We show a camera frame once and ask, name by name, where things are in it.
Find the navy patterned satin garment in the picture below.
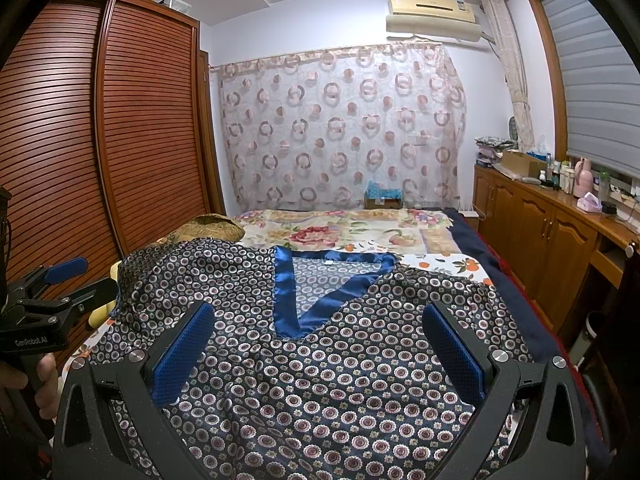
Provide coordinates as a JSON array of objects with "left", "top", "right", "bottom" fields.
[{"left": 89, "top": 238, "right": 532, "bottom": 479}]

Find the person's left hand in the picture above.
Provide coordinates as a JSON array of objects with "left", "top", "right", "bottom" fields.
[{"left": 0, "top": 353, "right": 60, "bottom": 420}]

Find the navy blue blanket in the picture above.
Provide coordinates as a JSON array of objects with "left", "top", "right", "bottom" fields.
[{"left": 444, "top": 208, "right": 612, "bottom": 479}]

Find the folded brown patterned cloth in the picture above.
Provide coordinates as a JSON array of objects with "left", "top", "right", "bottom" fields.
[{"left": 156, "top": 214, "right": 245, "bottom": 244}]

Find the wooden louvered wardrobe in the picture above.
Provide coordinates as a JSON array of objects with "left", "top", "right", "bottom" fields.
[{"left": 1, "top": 0, "right": 224, "bottom": 297}]

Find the wooden sideboard cabinet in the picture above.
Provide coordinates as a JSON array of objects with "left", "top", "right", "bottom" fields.
[{"left": 473, "top": 166, "right": 639, "bottom": 341}]

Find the pink tissue pack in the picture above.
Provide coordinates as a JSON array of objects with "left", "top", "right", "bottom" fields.
[{"left": 577, "top": 192, "right": 602, "bottom": 214}]

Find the floral bedspread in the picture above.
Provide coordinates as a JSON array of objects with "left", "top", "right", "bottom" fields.
[{"left": 234, "top": 209, "right": 459, "bottom": 255}]

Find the cardboard box on sideboard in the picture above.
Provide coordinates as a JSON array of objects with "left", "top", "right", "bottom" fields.
[{"left": 500, "top": 151, "right": 547, "bottom": 178}]

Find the box with blue cloth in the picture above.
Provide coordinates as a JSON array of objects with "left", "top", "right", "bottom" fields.
[{"left": 364, "top": 181, "right": 404, "bottom": 209}]

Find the pink circle pattern curtain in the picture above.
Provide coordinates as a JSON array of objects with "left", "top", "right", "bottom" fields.
[{"left": 217, "top": 41, "right": 466, "bottom": 210}]

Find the stack of folded papers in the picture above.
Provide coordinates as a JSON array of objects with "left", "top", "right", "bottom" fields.
[{"left": 474, "top": 136, "right": 518, "bottom": 167}]

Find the clear storage box on wardrobe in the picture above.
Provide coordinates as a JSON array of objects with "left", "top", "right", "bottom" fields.
[{"left": 160, "top": 0, "right": 192, "bottom": 15}]

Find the grey window roller blind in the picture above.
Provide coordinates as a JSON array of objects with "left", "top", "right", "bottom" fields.
[{"left": 537, "top": 0, "right": 640, "bottom": 178}]

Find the beige side curtain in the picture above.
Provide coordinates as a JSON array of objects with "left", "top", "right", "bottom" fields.
[{"left": 480, "top": 0, "right": 536, "bottom": 152}]

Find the wall air conditioner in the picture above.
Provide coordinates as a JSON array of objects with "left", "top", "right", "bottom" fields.
[{"left": 386, "top": 0, "right": 483, "bottom": 42}]

